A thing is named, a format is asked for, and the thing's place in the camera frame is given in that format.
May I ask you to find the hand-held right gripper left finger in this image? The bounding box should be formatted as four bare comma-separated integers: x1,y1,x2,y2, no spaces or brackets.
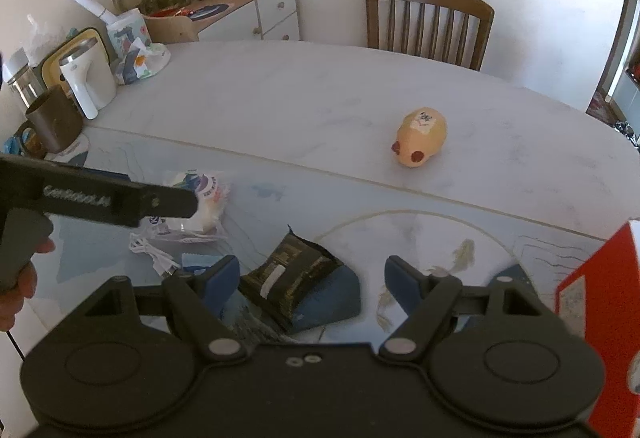
82,255,247,363

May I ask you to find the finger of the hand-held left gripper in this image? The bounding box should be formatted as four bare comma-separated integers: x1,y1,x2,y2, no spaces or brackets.
127,182,199,229

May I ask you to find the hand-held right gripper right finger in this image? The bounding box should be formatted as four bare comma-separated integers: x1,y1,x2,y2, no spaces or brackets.
379,255,552,363

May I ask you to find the bread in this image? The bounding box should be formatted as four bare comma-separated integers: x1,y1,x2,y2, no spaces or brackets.
164,170,232,236

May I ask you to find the dark green snack packet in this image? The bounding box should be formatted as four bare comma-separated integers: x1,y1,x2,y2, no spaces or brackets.
239,225,343,334

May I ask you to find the tan animal toy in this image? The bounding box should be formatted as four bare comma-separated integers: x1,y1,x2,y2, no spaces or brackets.
391,106,448,167

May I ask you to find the red cardboard box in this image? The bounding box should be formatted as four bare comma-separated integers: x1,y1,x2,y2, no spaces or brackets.
555,218,640,438

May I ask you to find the white marble desktop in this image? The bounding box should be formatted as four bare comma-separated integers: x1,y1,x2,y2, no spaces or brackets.
0,40,640,438

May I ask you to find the person's left hand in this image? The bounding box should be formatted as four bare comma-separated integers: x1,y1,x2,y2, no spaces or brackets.
0,238,57,333

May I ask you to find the white plastic wrapper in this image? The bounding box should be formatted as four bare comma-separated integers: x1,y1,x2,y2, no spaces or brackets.
130,215,227,245

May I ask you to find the brown mug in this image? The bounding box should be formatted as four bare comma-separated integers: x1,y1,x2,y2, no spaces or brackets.
15,85,84,157

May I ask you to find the koi print table mat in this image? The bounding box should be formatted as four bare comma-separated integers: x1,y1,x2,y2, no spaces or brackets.
45,125,616,349

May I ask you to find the white thermal jug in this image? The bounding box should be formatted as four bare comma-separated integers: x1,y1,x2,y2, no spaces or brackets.
59,40,117,119

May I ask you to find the steel bottle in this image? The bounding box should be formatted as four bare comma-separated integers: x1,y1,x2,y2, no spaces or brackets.
2,48,47,115

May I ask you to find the patterned plastic bag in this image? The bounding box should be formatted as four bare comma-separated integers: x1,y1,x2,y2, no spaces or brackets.
117,40,172,84

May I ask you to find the yellow green tray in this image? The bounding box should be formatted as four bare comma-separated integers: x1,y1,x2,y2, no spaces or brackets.
40,28,113,91

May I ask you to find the patterned paper box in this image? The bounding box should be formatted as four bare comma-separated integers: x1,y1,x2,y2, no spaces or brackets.
105,10,152,84

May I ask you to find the curved light wood board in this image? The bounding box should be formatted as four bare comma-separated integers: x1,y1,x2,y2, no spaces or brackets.
142,12,198,43

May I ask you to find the white paper roll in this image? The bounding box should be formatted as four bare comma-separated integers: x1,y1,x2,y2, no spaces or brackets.
67,0,120,24

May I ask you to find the round dark mat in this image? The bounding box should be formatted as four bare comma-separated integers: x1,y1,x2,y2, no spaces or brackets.
190,2,236,19

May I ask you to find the white sideboard cabinet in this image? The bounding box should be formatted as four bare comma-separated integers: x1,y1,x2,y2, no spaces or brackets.
145,0,302,43

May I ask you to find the red doormat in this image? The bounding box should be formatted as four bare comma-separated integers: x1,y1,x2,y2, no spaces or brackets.
586,90,623,126

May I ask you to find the wooden dining chair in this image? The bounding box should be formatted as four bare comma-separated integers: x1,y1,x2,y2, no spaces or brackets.
365,0,496,71

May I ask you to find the white usb cable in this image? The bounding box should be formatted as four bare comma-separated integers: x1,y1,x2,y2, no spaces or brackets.
129,238,182,277

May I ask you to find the black cable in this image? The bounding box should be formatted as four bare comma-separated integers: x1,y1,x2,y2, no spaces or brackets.
7,330,27,363

